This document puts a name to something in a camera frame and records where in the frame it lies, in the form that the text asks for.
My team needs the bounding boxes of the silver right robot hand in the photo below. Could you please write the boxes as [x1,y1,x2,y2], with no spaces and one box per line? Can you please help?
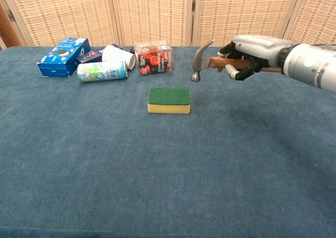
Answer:
[217,35,295,81]

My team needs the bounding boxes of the wooden handle claw hammer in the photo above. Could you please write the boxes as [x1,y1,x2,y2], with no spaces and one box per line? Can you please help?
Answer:
[190,40,286,83]

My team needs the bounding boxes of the green and yellow sponge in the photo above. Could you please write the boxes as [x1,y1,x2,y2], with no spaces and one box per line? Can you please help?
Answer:
[147,88,192,115]

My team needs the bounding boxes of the clear box red items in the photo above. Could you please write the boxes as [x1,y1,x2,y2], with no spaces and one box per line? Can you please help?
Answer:
[134,40,174,77]

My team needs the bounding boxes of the woven rattan folding screen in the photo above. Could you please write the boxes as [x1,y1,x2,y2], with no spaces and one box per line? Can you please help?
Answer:
[0,0,336,50]

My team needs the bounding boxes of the white paper cup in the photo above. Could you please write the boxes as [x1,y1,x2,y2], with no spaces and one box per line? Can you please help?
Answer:
[101,45,136,70]

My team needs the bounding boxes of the light green beverage can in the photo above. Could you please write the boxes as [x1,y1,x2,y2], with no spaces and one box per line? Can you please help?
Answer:
[77,61,129,82]

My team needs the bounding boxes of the slim dark blue box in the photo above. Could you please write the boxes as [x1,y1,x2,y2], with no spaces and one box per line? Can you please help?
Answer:
[76,44,123,64]

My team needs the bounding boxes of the blue table cloth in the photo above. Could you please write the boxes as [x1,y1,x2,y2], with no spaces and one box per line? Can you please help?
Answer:
[0,46,336,238]

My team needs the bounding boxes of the blue Oreo cookie box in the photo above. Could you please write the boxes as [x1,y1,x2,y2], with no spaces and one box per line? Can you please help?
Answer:
[36,37,91,78]

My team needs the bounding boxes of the brown wooden door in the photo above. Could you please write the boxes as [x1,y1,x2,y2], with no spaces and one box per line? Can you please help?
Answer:
[0,2,22,49]

